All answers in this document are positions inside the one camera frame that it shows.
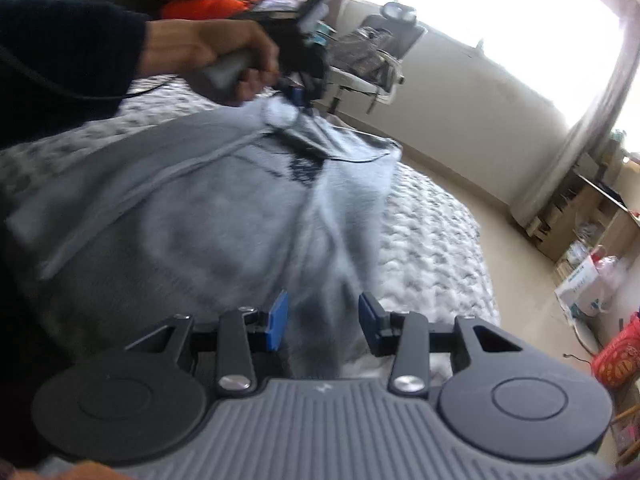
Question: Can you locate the grey knitted cat sweater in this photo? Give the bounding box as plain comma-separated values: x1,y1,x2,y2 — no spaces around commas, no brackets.
8,97,401,378

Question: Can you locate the person's left forearm dark sleeve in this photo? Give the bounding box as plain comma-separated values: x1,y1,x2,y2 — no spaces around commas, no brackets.
1,0,149,148

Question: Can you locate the person's left hand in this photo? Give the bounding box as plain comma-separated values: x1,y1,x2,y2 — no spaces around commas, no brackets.
137,20,279,106

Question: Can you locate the grey backpack on chair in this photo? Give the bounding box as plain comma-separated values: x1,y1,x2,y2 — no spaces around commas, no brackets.
329,26,394,80

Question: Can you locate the grey white quilted bedspread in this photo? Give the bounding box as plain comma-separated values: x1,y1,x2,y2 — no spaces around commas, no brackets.
1,81,500,377

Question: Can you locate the orange pumpkin cushion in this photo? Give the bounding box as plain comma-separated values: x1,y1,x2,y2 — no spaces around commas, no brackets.
160,0,252,21

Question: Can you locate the white office chair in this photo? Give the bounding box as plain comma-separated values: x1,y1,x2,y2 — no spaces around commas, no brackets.
328,2,425,115

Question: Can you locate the white blue cardboard box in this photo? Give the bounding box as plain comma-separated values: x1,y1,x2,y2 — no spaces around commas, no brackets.
554,256,625,320

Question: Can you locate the red patterned basket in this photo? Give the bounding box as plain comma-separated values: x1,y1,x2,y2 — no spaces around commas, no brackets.
591,313,640,389

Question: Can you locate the wooden desk shelf unit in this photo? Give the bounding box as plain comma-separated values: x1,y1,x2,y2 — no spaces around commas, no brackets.
527,129,639,284

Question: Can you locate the right beige curtain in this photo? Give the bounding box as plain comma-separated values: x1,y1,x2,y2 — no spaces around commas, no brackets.
510,1,639,228

